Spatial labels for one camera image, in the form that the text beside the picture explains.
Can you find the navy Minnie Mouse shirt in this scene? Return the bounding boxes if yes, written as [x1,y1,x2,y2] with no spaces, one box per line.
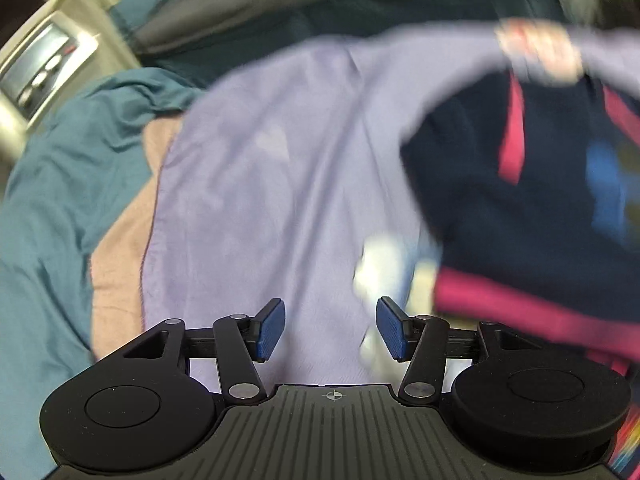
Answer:
[400,70,639,362]

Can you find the purple floral bed sheet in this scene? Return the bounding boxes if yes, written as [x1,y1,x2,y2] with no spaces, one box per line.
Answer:
[89,16,640,391]

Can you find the teal blanket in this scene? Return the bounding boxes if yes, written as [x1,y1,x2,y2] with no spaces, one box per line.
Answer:
[1,67,198,479]

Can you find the dark grey pillow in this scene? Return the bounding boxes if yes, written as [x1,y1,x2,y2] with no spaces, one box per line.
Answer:
[110,0,568,88]

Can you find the white bedside appliance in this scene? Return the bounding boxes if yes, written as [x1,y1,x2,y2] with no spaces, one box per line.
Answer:
[1,0,140,162]

